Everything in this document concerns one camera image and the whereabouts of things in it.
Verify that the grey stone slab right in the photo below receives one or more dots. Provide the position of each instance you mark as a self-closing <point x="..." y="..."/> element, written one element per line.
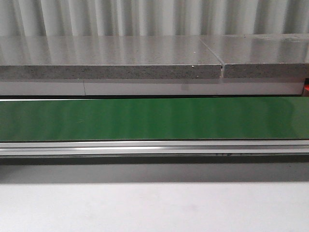
<point x="262" y="55"/>

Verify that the grey stone slab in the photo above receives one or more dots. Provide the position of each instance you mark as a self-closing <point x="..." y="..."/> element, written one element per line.
<point x="106" y="57"/>
<point x="262" y="55"/>

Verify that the green conveyor belt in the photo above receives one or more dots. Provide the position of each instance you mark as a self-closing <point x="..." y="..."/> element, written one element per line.
<point x="155" y="119"/>

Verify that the grey stone slab left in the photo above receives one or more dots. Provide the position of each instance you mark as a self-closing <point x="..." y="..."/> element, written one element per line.
<point x="106" y="57"/>

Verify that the white conveyor back panel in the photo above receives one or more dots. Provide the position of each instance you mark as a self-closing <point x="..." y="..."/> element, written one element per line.
<point x="260" y="86"/>

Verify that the orange object at right edge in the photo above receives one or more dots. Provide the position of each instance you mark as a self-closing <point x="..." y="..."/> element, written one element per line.
<point x="306" y="90"/>

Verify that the white corrugated curtain backdrop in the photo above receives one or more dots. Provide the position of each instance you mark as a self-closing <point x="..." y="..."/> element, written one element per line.
<point x="152" y="17"/>

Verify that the aluminium conveyor front rail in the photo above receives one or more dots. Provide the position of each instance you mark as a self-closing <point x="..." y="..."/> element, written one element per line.
<point x="138" y="148"/>

